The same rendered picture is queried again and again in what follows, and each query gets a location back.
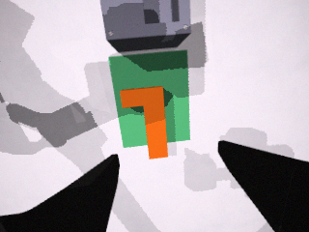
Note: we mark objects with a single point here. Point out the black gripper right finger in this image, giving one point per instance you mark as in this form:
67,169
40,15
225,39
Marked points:
277,185

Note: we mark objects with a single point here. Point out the orange l-shaped part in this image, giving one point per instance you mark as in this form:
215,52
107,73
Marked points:
152,99

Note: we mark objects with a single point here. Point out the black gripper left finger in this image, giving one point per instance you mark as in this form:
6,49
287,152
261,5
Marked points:
85,205

